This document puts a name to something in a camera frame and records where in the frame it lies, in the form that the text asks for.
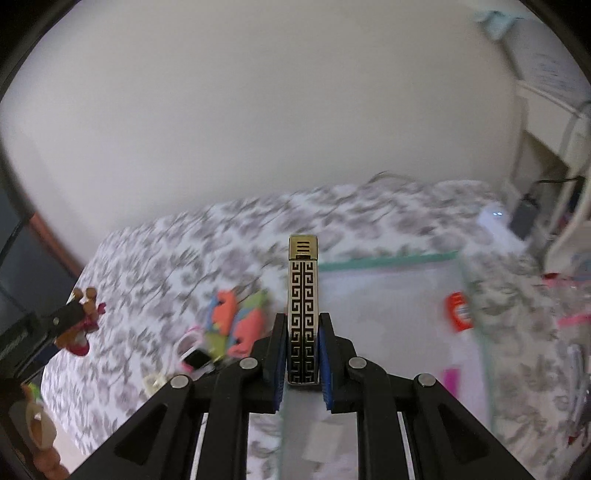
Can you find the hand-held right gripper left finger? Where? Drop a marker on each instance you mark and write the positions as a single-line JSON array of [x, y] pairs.
[[277, 369]]

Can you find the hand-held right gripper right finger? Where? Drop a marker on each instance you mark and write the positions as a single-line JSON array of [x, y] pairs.
[[325, 369]]

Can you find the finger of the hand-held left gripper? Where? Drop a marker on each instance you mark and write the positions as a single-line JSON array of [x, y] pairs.
[[69, 318]]

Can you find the pink toy dog figure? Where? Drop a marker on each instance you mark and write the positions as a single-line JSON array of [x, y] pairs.
[[85, 330]]

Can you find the orange blue toy knife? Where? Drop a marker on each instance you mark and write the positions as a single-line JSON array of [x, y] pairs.
[[224, 311], [249, 332]]

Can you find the gold black patterned lighter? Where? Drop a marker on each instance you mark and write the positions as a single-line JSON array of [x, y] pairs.
[[303, 309]]

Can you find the teal rimmed white tray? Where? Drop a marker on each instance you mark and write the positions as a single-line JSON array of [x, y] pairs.
[[392, 323]]

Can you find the pink white smartwatch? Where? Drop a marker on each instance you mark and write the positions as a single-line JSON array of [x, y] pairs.
[[194, 353]]

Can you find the cream hair claw clip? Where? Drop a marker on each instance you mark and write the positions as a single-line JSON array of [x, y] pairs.
[[154, 381]]

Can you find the purple lighter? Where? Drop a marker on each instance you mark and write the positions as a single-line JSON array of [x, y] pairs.
[[450, 382]]

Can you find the red white squeeze bottle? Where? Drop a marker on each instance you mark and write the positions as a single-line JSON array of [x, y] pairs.
[[459, 314]]

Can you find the person's left hand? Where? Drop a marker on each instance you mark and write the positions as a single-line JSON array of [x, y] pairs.
[[48, 464]]

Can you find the dark cabinet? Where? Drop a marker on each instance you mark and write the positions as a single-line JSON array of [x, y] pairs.
[[23, 277]]

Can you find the reddish wooden board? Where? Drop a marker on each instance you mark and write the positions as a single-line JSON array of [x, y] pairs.
[[51, 240]]

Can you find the grey floral blanket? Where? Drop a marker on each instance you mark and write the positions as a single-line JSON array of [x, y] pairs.
[[161, 258]]

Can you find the white flat device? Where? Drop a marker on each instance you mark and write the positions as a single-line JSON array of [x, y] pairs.
[[496, 218]]

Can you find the grey power bank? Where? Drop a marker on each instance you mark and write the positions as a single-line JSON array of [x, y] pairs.
[[524, 217]]

